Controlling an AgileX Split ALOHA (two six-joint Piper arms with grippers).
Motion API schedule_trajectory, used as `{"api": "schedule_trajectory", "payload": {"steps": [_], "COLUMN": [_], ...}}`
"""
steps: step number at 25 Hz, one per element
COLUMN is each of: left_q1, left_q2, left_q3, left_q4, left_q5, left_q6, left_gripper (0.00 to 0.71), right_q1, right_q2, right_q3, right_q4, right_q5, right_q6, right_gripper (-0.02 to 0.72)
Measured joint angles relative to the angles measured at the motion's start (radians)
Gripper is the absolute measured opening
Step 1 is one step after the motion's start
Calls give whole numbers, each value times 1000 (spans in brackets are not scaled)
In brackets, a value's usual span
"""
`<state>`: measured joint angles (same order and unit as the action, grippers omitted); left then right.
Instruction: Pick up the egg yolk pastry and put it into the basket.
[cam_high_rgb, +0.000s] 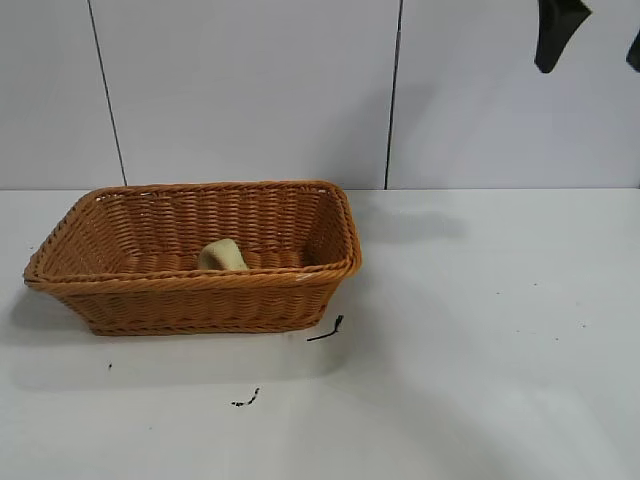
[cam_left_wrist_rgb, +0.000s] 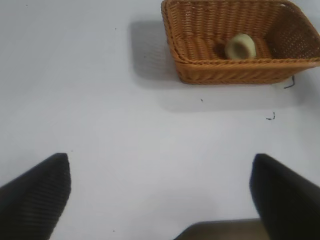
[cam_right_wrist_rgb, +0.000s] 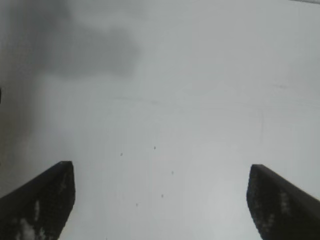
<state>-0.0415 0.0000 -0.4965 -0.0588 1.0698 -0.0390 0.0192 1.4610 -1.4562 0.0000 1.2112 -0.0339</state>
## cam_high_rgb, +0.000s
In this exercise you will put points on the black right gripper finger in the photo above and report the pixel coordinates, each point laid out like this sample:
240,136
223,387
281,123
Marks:
635,52
557,30

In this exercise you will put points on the pale yellow egg yolk pastry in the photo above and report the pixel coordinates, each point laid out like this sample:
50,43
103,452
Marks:
222,255

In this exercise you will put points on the brown woven wicker basket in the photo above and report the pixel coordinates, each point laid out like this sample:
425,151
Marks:
200,300

